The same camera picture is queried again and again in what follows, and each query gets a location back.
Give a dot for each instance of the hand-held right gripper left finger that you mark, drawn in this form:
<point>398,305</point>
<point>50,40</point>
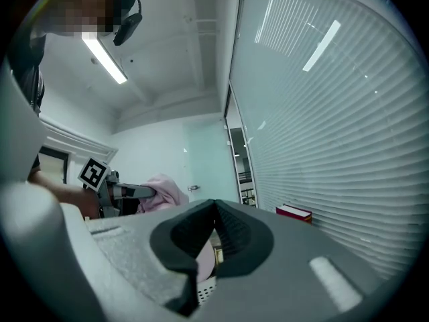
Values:
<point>134,247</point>

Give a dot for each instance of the white window blinds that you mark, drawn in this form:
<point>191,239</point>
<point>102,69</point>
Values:
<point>328,129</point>

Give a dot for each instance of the black head-mounted camera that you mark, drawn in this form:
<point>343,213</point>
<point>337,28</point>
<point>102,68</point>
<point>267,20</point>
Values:
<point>127,25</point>

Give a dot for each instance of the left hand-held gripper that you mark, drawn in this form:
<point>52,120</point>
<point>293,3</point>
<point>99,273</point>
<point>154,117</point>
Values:
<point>94,174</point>

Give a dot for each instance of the person's left forearm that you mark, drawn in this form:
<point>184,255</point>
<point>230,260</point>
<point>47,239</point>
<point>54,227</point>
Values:
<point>63,191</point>

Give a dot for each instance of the person's dark shirt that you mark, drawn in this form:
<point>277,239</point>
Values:
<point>28,69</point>

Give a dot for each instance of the pink clothes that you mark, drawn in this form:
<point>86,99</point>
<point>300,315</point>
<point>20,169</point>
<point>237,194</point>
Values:
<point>167,190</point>

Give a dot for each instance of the white perforated basket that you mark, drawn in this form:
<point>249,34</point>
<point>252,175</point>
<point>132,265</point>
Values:
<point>207,290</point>

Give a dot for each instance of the red book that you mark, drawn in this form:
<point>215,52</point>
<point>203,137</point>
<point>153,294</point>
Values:
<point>293,211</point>

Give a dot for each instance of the long ceiling light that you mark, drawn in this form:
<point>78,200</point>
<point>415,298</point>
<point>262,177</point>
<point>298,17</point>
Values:
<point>104,59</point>

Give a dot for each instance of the person's head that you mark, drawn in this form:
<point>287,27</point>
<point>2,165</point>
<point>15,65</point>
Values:
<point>90,7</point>

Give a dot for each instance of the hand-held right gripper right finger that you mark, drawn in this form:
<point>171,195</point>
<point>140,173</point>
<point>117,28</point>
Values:
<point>288,247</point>

